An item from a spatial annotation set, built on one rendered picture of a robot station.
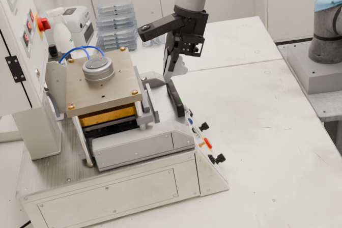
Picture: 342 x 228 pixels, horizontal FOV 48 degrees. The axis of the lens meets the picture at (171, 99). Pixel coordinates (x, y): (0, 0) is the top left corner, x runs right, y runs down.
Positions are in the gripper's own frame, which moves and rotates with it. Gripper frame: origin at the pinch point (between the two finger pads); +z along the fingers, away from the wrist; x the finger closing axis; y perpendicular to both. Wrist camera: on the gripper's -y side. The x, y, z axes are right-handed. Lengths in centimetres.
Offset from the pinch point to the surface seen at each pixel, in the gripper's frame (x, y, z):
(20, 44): -14.2, -35.6, -11.8
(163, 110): -2.3, 0.9, 9.1
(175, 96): -2.9, 3.4, 3.9
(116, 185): -16.9, -11.7, 23.4
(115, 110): -10.1, -13.8, 5.1
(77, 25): 91, -20, 21
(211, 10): 230, 102, 43
